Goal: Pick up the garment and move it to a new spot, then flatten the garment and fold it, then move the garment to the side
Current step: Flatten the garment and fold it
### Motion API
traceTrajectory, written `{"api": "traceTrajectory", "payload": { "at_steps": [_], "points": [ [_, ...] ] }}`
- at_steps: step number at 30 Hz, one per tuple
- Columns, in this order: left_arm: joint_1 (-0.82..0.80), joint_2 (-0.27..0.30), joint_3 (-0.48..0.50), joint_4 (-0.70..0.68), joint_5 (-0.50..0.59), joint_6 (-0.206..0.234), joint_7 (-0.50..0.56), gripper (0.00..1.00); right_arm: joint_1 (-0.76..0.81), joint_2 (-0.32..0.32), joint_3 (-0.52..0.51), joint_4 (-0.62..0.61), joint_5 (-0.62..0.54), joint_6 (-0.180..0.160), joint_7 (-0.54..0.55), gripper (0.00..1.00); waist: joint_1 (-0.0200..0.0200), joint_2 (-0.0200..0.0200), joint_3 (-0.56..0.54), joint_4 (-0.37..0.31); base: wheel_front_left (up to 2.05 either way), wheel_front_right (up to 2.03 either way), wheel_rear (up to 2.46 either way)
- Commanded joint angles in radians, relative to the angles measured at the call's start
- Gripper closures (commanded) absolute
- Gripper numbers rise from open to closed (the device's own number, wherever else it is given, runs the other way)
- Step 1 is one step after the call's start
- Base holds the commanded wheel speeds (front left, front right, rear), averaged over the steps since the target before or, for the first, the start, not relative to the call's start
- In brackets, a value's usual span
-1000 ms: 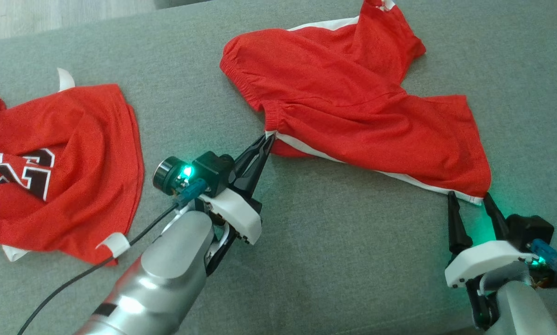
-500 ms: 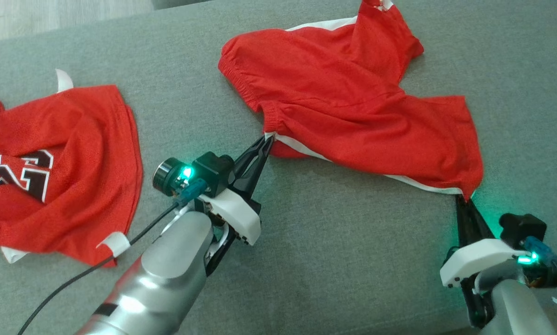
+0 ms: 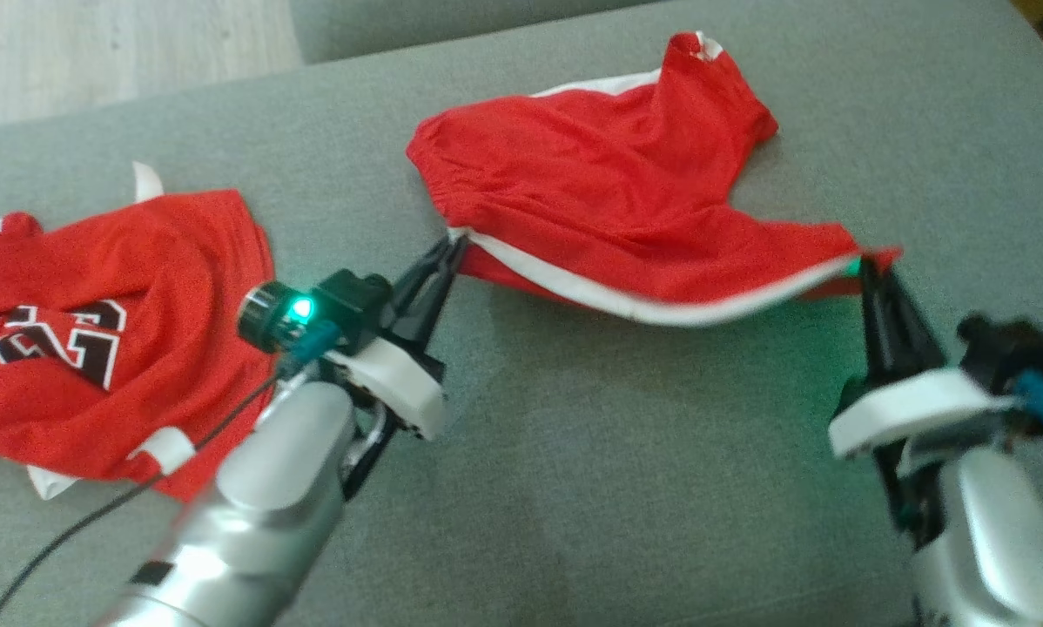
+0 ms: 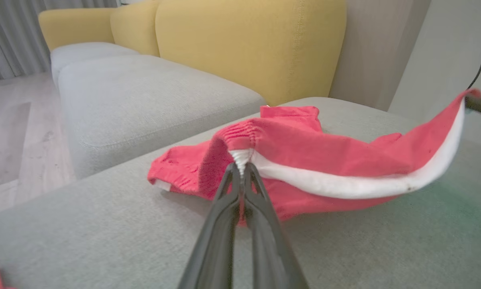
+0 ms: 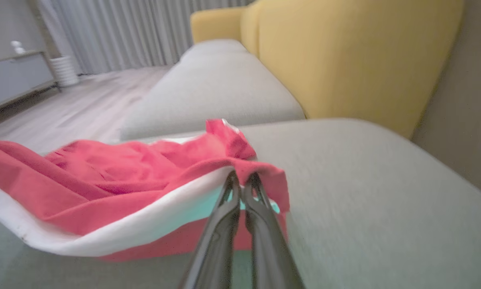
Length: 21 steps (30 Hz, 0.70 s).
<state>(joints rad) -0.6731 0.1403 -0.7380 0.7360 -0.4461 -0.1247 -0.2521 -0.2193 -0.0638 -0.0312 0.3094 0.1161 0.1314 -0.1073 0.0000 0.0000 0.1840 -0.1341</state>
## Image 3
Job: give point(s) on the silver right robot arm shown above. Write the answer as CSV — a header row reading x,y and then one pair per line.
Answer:
x,y
1000,540

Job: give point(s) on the red white basketball jersey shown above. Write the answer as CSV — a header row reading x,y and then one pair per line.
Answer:
x,y
164,279

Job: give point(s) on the yellow furniture panel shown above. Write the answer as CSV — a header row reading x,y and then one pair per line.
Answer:
x,y
1039,7

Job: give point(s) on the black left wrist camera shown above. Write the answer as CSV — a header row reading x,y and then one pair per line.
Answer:
x,y
356,296

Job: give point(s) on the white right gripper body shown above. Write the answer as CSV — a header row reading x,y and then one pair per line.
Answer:
x,y
913,405

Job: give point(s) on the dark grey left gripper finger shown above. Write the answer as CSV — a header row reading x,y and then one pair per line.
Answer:
x,y
419,277
434,300

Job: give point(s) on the grey fabric sofa cushion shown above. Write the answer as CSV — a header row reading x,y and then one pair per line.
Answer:
x,y
417,22

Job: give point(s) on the grey fabric sofa seat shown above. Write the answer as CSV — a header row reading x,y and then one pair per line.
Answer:
x,y
617,488

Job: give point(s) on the red shorts with white stripe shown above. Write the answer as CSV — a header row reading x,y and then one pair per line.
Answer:
x,y
608,192

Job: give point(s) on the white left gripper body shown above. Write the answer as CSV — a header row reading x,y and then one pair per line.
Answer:
x,y
408,387

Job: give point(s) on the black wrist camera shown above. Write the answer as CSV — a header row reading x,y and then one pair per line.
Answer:
x,y
356,296
1009,348

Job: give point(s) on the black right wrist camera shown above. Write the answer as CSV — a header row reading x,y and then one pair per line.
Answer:
x,y
1009,348

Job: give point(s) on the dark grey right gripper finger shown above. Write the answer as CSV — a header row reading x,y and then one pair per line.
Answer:
x,y
878,340
918,348

